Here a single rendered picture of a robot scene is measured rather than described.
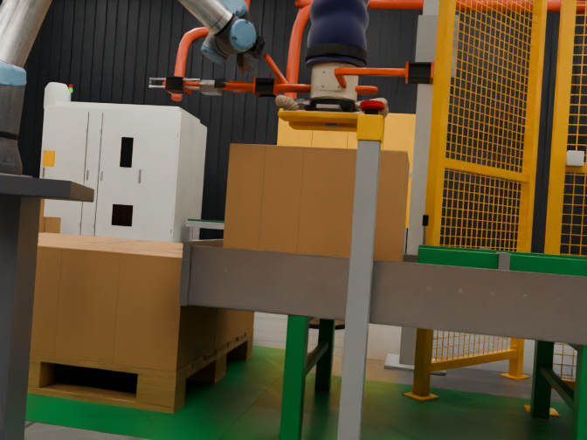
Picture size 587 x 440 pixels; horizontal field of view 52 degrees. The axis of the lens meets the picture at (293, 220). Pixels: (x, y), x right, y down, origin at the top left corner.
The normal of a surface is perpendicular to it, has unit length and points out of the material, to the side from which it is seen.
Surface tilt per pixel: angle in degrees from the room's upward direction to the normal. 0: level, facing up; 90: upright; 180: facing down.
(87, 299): 90
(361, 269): 90
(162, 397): 90
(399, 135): 90
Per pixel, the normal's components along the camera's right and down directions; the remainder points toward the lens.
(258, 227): -0.21, -0.02
